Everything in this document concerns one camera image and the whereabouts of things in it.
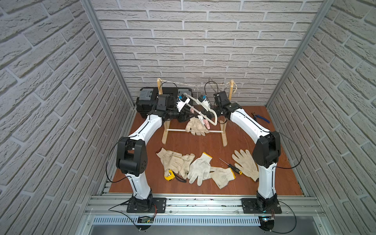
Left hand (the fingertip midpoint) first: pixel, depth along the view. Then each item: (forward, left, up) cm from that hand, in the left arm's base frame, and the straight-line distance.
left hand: (194, 111), depth 84 cm
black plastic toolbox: (+18, +33, -7) cm, 38 cm away
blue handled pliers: (+16, -50, -22) cm, 57 cm away
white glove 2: (-21, +6, -22) cm, 31 cm away
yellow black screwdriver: (-27, -25, -22) cm, 43 cm away
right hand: (+1, -3, -3) cm, 4 cm away
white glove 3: (-3, -2, -10) cm, 11 cm away
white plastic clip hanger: (-7, -2, +6) cm, 10 cm away
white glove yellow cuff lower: (-30, -16, -23) cm, 41 cm away
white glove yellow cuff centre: (-26, -4, -23) cm, 35 cm away
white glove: (-22, +11, -22) cm, 33 cm away
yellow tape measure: (-30, +13, -22) cm, 39 cm away
